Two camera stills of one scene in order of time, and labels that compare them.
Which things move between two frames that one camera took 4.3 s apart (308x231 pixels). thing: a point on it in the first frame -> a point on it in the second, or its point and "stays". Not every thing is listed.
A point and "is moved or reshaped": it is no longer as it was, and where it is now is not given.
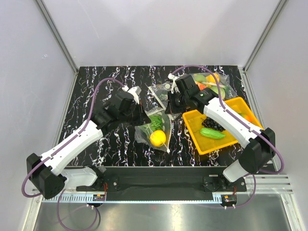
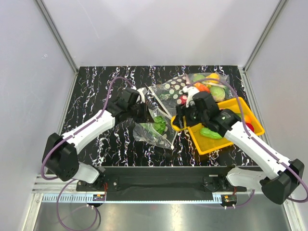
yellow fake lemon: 158,138 -> 176,128
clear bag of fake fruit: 207,80 stays
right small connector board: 228,199 stays
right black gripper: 172,109 -> 181,111
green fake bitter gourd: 211,133 stays
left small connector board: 98,198 stays
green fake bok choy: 156,121 is moved or reshaped
